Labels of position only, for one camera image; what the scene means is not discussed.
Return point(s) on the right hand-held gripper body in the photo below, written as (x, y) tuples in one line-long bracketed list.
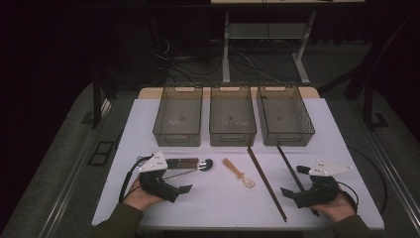
[(318, 195)]

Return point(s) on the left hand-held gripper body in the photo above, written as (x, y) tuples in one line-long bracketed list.
[(158, 186)]

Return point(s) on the clear grey plastic bin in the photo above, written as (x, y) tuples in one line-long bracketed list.
[(284, 115), (232, 115), (178, 115)]

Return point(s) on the wooden spoon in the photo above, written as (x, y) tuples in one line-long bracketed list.
[(232, 168)]

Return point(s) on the person's left hand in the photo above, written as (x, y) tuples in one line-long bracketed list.
[(140, 198)]

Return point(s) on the person's right hand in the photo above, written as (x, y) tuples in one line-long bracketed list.
[(340, 210)]

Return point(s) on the black metal stand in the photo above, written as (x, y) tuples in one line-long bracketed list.
[(368, 105), (96, 99)]

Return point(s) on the silver floor rail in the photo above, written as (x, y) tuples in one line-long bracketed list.
[(64, 198), (395, 175)]

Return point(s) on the white metal frame desk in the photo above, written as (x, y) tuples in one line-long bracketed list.
[(226, 49)]

